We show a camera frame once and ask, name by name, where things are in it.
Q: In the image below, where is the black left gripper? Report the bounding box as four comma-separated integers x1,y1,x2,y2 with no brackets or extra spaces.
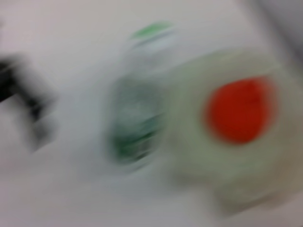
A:
0,54,57,152

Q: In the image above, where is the clear plastic water bottle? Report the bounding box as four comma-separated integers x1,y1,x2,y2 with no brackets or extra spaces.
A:
104,20,177,172

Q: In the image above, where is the red-orange orange fruit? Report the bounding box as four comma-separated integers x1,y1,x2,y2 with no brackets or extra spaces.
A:
203,75,277,145

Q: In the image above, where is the green glass fruit plate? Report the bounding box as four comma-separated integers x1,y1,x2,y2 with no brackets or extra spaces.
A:
165,48,303,213

